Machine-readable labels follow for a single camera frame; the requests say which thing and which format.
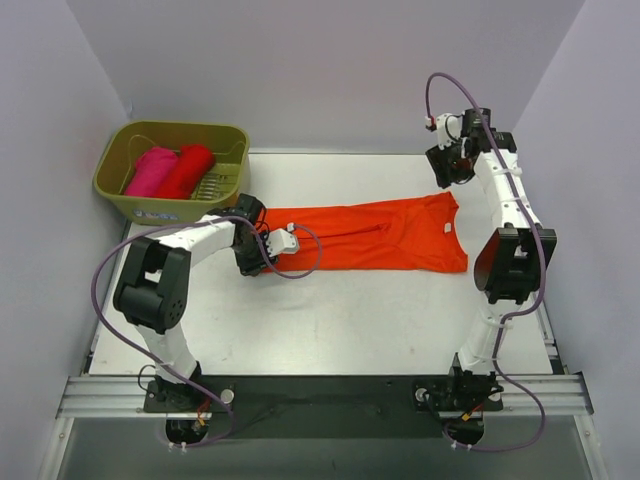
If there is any orange t shirt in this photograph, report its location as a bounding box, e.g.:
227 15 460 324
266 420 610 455
266 192 468 274

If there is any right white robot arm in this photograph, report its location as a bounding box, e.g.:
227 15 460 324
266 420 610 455
416 109 557 410

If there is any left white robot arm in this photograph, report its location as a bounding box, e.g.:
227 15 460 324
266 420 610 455
114 194 268 411

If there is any rolled red t shirt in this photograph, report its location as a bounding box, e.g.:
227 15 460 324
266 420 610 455
153 144 215 200

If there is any rolled pink t shirt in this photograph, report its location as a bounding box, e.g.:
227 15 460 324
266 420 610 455
124 146 178 197

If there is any olive green plastic basket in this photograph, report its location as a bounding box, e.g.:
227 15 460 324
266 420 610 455
93 120 250 226

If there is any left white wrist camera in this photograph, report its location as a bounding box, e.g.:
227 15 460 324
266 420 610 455
265 228 300 257

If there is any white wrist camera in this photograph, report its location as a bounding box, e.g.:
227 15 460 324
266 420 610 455
265 228 300 257
425 113 463 150

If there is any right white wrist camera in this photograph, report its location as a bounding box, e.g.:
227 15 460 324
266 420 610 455
425 113 463 150

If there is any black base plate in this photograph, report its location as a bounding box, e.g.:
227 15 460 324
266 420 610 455
143 374 504 443

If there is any aluminium front rail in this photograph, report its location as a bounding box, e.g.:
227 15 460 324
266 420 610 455
56 374 594 419

